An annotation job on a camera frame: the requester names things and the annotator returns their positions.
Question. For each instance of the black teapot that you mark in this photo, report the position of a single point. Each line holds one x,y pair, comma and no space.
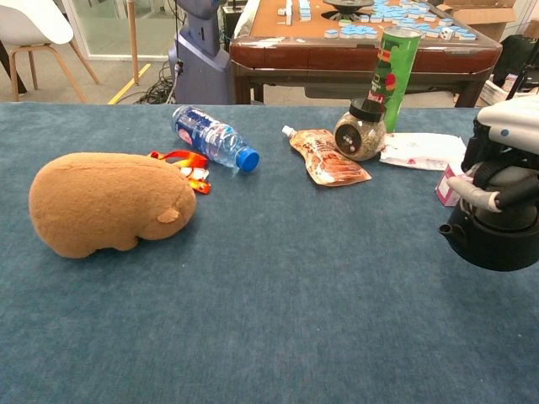
492,248

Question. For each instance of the blue backed mahjong tile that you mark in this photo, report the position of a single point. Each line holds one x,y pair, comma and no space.
331,33
467,35

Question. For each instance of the brown plush capybara toy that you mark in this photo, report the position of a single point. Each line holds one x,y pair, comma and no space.
105,202

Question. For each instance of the black round dish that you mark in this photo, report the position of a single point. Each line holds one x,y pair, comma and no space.
347,5

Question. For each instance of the white stacked boxes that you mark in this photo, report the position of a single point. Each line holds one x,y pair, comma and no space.
490,90

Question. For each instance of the green chips can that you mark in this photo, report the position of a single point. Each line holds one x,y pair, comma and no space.
393,71

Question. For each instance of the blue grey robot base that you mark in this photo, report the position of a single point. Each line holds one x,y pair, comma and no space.
198,71

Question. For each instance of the blue label water bottle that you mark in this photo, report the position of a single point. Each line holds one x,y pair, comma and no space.
206,134

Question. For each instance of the wooden pole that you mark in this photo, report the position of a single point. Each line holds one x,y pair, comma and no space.
133,42

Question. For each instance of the glass spice jar black lid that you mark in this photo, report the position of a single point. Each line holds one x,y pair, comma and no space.
362,139

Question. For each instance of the black bag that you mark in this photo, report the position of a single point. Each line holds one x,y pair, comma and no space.
518,50

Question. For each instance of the brown mahjong table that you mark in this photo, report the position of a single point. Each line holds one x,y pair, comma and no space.
320,59

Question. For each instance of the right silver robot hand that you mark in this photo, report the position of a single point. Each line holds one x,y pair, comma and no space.
488,168

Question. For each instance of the black tripod stand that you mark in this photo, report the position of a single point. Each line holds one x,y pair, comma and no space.
523,76

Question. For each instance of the white face mahjong tile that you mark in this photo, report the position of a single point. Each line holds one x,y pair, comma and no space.
447,33

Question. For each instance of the blue table cloth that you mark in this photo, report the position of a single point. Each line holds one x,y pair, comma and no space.
269,336

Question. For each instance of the brown spout pouch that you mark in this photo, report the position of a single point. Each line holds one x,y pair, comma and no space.
328,160

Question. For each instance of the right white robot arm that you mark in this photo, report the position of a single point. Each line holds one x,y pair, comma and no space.
513,118

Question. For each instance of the cardboard box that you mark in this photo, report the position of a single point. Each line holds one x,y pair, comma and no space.
484,19

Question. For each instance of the pink white carton box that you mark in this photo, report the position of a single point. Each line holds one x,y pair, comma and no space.
446,191

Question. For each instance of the white chair wooden legs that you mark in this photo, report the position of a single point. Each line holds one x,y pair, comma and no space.
29,21

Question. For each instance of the white wet wipes pack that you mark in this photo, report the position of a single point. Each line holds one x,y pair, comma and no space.
421,151

